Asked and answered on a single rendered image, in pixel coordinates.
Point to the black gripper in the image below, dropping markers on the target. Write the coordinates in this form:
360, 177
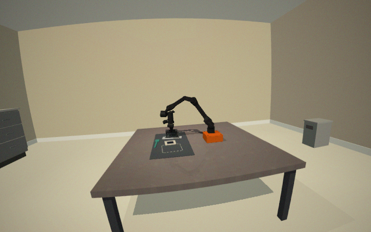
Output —
170, 124

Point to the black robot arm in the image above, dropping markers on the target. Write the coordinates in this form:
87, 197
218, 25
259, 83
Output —
208, 121

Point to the dark grey rectangular mat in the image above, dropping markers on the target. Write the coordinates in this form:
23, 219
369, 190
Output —
163, 151

